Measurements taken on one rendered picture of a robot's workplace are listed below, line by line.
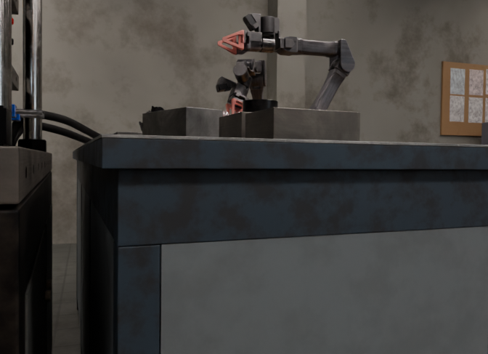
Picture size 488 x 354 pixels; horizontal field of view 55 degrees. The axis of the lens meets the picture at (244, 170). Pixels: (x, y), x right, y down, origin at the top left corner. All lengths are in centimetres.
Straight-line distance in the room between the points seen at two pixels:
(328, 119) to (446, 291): 33
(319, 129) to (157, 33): 385
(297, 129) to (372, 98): 457
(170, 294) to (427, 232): 39
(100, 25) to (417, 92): 345
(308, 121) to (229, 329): 37
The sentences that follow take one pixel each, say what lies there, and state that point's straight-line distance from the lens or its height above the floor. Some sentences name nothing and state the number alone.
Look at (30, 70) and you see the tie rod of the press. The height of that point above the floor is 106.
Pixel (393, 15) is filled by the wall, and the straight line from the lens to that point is 568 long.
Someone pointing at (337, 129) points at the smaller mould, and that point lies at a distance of 83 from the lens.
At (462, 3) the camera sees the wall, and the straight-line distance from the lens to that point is 633.
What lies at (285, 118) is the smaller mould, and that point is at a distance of 79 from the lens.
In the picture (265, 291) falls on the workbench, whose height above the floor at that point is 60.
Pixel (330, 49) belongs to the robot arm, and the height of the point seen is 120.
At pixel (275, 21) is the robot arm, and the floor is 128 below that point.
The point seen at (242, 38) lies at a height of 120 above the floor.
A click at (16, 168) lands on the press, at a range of 53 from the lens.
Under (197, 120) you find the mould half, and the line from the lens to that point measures 128.
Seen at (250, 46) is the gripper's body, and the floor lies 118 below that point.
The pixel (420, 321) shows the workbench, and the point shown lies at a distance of 78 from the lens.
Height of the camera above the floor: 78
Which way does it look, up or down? 2 degrees down
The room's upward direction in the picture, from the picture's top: 1 degrees clockwise
